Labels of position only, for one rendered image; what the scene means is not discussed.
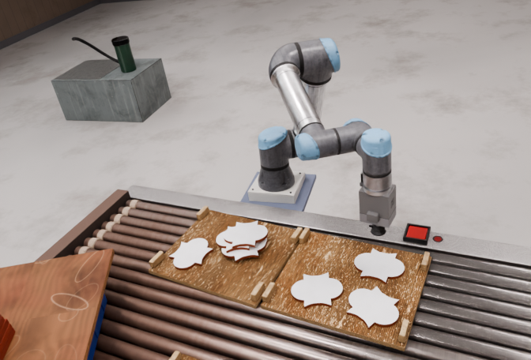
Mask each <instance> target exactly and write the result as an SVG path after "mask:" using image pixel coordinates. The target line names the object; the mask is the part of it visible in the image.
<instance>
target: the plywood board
mask: <svg viewBox="0 0 531 360"><path fill-rule="evenodd" d="M114 254H115V251H114V250H113V249H104V250H99V251H95V252H90V253H81V254H77V255H72V256H67V257H59V258H54V259H49V260H44V261H36V262H31V263H26V264H18V265H13V266H8V267H3V268H0V314H1V316H2V317H4V319H7V320H8V322H9V324H11V325H12V327H13V329H14V330H15V334H14V336H13V339H12V341H11V343H10V345H9V348H8V350H7V352H6V355H5V357H4V359H3V360H87V358H88V355H89V349H90V346H91V342H92V338H93V334H94V331H95V327H96V322H97V318H98V315H99V312H100V307H101V303H102V300H103V296H104V291H105V287H106V285H107V279H108V276H109V272H110V269H111V263H112V260H113V256H114Z"/></svg>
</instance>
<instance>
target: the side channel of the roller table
mask: <svg viewBox="0 0 531 360"><path fill-rule="evenodd" d="M128 200H131V198H130V194H129V191H128V190H123V189H117V190H116V191H115V192H113V194H112V195H110V196H109V197H108V198H107V199H106V200H105V201H103V202H102V203H101V204H100V205H99V206H97V207H96V208H95V209H94V210H93V211H92V212H90V213H89V214H88V215H87V216H86V217H85V218H84V219H83V220H82V221H81V222H79V223H78V224H77V225H76V226H75V227H73V228H72V229H71V230H70V231H69V232H67V233H66V234H65V235H64V236H63V237H62V238H60V239H59V240H58V241H57V242H56V243H55V244H54V245H53V246H52V247H51V248H49V249H48V250H47V251H46V252H45V253H43V254H42V255H41V256H40V257H39V258H38V259H36V260H35V261H34V262H36V261H44V260H49V259H54V258H59V257H67V256H68V255H74V250H75V249H76V248H77V247H78V246H84V240H85V239H86V238H92V234H93V232H94V230H96V229H99V230H101V226H102V224H103V222H105V221H107V222H110V217H111V215H112V214H118V210H119V208H120V207H126V202H127V201H128Z"/></svg>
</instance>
